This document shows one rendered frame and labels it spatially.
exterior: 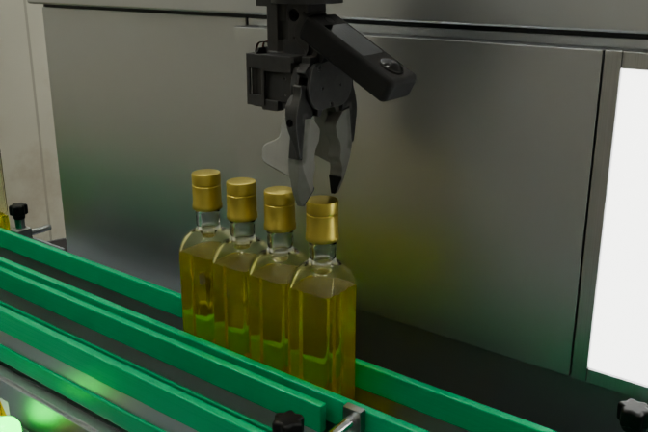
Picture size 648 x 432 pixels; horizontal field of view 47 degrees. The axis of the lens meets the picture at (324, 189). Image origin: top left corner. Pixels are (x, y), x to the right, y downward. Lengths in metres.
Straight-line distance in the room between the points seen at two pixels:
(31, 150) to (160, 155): 2.70
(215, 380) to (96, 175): 0.54
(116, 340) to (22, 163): 2.89
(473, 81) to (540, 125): 0.08
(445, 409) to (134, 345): 0.40
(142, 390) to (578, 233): 0.49
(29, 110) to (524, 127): 3.23
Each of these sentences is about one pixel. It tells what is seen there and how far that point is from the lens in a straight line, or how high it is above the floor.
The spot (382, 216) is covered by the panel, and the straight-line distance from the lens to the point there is 0.89.
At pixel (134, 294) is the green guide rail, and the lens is 1.12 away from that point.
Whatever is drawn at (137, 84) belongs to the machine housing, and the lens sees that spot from 1.20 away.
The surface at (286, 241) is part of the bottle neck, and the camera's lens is 0.82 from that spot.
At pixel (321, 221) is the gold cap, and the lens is 0.77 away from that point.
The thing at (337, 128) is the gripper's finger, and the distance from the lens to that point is 0.77.
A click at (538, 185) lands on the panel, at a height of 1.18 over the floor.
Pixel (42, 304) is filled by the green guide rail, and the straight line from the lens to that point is 1.14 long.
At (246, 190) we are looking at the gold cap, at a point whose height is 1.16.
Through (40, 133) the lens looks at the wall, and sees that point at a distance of 3.86.
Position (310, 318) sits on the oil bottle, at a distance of 0.80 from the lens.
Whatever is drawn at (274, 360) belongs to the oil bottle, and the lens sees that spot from 0.86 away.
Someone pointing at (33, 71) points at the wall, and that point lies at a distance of 3.81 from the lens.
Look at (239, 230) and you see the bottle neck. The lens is 0.86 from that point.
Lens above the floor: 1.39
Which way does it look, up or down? 17 degrees down
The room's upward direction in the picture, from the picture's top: straight up
